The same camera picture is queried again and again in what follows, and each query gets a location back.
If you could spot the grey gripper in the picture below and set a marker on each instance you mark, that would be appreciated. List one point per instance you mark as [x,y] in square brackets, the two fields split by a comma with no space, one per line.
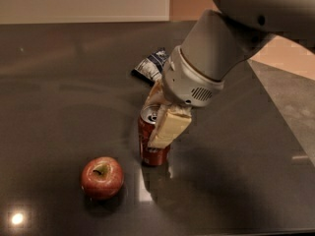
[184,84]

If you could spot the red coke can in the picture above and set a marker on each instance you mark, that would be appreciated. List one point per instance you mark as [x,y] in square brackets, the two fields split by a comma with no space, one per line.
[151,156]

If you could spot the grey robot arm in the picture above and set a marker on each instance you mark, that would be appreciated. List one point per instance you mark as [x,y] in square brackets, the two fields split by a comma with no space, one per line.
[234,32]

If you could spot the red apple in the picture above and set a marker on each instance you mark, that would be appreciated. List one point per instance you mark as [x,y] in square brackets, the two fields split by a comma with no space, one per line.
[102,178]

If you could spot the blue white chip bag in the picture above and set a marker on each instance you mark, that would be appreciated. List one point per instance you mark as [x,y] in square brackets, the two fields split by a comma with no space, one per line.
[150,68]

